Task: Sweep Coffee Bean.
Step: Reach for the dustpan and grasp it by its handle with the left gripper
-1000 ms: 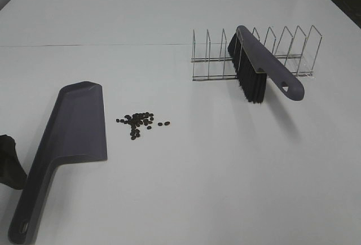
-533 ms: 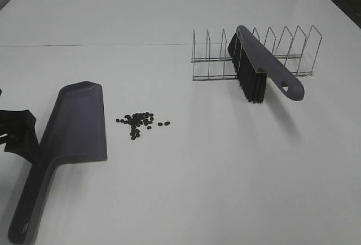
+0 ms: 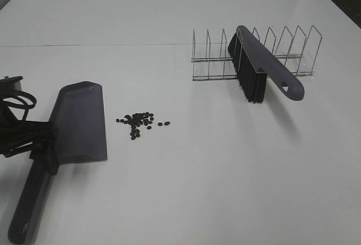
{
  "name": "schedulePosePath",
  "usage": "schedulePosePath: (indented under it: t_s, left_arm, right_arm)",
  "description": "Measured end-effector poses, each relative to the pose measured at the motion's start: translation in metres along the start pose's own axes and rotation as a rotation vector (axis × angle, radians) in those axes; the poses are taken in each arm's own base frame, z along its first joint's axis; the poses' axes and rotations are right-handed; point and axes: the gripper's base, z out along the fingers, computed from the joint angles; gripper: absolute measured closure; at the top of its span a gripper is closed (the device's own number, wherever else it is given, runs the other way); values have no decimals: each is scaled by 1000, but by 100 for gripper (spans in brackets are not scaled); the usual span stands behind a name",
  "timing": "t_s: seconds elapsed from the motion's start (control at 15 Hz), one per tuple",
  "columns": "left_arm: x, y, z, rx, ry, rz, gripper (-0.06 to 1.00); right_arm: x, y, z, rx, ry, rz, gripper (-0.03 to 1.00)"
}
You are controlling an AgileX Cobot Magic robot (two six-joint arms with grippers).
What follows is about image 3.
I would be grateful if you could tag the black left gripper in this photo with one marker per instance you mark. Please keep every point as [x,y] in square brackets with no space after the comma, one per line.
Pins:
[18,136]

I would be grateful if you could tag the purple plastic dustpan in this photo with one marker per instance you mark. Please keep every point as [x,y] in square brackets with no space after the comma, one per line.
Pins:
[78,114]

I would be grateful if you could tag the pile of coffee beans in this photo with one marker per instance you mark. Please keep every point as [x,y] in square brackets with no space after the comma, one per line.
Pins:
[138,119]

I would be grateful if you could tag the purple hand brush black bristles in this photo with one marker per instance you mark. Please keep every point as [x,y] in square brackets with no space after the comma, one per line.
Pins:
[253,64]

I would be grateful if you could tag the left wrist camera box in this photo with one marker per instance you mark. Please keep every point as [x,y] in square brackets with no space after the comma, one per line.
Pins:
[9,84]

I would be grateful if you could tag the chrome wire dish rack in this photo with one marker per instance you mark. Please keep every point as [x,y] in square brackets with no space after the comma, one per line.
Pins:
[296,49]

